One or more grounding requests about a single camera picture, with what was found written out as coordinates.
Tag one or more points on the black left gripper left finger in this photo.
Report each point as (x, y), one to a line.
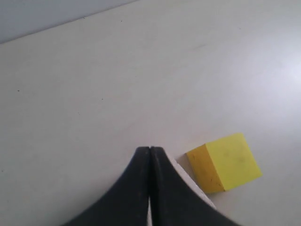
(126, 202)

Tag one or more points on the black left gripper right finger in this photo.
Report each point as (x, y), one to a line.
(173, 202)

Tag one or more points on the yellow foam cube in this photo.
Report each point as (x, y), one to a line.
(223, 164)

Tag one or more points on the large wooden cube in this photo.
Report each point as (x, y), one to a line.
(184, 169)

